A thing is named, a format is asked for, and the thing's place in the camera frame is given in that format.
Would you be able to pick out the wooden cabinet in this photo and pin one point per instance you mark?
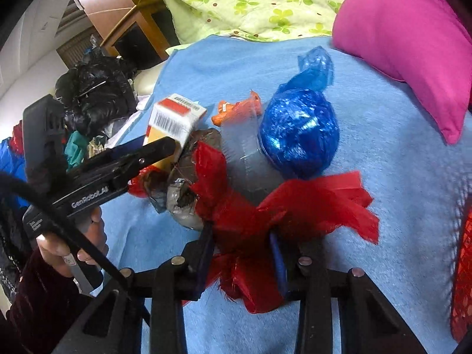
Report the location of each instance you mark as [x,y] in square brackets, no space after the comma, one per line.
[121,11]

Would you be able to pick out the person's left forearm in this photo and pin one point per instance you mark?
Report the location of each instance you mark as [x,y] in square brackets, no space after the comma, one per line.
[40,302]

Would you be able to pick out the black garbage bag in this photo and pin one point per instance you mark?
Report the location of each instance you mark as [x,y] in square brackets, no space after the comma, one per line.
[96,92]

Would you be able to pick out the blue plastic bag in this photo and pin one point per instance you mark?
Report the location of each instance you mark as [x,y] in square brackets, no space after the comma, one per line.
[298,132]

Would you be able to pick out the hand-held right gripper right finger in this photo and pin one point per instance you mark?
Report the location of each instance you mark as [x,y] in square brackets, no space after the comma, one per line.
[279,269]

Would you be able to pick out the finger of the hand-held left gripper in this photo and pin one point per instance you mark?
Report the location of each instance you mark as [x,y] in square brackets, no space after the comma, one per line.
[147,153]

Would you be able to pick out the pink pillow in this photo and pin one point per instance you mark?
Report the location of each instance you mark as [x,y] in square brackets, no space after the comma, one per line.
[402,44]

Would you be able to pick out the cream pillow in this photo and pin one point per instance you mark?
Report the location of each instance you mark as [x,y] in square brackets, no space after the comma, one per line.
[147,79]

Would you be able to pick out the white and red cardboard box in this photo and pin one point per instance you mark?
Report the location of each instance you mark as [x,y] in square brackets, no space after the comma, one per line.
[173,118]

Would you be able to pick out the metal vent grille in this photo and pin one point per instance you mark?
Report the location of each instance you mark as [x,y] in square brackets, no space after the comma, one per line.
[73,49]

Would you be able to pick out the grey plastic bag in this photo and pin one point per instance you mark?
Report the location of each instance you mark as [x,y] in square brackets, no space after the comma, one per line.
[180,199]

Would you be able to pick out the red plastic bag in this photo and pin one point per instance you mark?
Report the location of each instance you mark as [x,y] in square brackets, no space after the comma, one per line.
[236,206]

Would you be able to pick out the clear plastic wrapper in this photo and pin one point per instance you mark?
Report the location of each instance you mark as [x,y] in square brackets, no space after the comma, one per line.
[250,169]

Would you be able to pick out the pile of colourful clothes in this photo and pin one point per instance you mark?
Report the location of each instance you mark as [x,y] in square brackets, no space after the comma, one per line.
[55,210]

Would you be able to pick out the green clover print quilt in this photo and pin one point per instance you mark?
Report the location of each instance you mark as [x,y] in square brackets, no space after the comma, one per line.
[239,3]

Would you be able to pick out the teal cloth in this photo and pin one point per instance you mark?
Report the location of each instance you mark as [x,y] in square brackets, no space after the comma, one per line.
[75,147]

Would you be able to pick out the light blue blanket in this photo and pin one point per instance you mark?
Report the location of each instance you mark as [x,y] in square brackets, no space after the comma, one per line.
[398,199]

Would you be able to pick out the person's left hand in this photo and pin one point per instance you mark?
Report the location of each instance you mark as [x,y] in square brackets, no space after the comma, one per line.
[55,245]

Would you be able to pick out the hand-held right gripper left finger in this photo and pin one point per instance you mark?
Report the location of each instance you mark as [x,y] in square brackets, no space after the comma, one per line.
[201,265]

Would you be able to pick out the red mesh bag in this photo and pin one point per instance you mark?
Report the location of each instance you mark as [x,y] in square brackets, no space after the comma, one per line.
[464,273]

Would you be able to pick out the orange plastic wrapper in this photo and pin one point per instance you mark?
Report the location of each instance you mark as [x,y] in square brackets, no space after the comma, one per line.
[230,112]

